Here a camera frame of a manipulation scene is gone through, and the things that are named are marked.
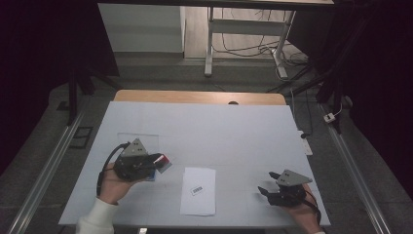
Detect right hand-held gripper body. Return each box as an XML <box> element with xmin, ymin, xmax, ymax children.
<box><xmin>267</xmin><ymin>169</ymin><xmax>314</xmax><ymax>208</ymax></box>

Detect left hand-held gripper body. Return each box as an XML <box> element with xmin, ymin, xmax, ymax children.
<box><xmin>112</xmin><ymin>137</ymin><xmax>158</xmax><ymax>183</ymax></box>

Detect red stamp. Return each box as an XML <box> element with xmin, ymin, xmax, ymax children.
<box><xmin>155</xmin><ymin>153</ymin><xmax>173</xmax><ymax>175</ymax></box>

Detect blue ink pad case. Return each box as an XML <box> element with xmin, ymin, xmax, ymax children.
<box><xmin>116</xmin><ymin>132</ymin><xmax>161</xmax><ymax>182</ymax></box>

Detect person's left hand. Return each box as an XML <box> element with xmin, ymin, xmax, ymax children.
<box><xmin>97</xmin><ymin>162</ymin><xmax>139</xmax><ymax>206</ymax></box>

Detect person's right hand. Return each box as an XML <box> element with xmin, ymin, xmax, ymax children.
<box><xmin>282</xmin><ymin>183</ymin><xmax>322</xmax><ymax>233</ymax></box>

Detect white paper sheet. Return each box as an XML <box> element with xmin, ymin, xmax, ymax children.
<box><xmin>179</xmin><ymin>167</ymin><xmax>217</xmax><ymax>217</ymax></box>

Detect large white table cover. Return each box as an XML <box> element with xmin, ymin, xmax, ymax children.
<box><xmin>57</xmin><ymin>100</ymin><xmax>331</xmax><ymax>227</ymax></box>

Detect black stand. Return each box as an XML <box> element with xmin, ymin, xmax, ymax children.
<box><xmin>65</xmin><ymin>62</ymin><xmax>122</xmax><ymax>127</ymax></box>

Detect black tripod legs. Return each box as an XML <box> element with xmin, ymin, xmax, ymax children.
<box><xmin>266</xmin><ymin>61</ymin><xmax>346</xmax><ymax>135</ymax></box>

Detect black curtain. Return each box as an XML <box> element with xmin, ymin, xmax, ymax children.
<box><xmin>0</xmin><ymin>0</ymin><xmax>120</xmax><ymax>178</ymax></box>
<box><xmin>286</xmin><ymin>0</ymin><xmax>413</xmax><ymax>204</ymax></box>

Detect white-legged desk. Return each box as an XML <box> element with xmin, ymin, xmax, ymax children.
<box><xmin>96</xmin><ymin>0</ymin><xmax>335</xmax><ymax>79</ymax></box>

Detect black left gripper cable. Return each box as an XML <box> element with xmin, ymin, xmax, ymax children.
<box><xmin>95</xmin><ymin>141</ymin><xmax>131</xmax><ymax>197</ymax></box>

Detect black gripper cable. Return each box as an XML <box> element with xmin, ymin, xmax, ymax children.
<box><xmin>95</xmin><ymin>141</ymin><xmax>131</xmax><ymax>197</ymax></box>
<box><xmin>304</xmin><ymin>189</ymin><xmax>322</xmax><ymax>226</ymax></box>

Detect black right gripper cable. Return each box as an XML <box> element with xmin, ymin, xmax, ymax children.
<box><xmin>304</xmin><ymin>189</ymin><xmax>322</xmax><ymax>226</ymax></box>

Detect black floor socket frame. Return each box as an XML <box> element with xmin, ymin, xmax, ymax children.
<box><xmin>68</xmin><ymin>126</ymin><xmax>94</xmax><ymax>150</ymax></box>

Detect aluminium floor rail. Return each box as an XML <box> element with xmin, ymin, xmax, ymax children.
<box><xmin>7</xmin><ymin>110</ymin><xmax>86</xmax><ymax>234</ymax></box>
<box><xmin>319</xmin><ymin>102</ymin><xmax>394</xmax><ymax>234</ymax></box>

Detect black floor cable bundle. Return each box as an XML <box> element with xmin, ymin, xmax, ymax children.
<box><xmin>212</xmin><ymin>8</ymin><xmax>310</xmax><ymax>66</ymax></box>

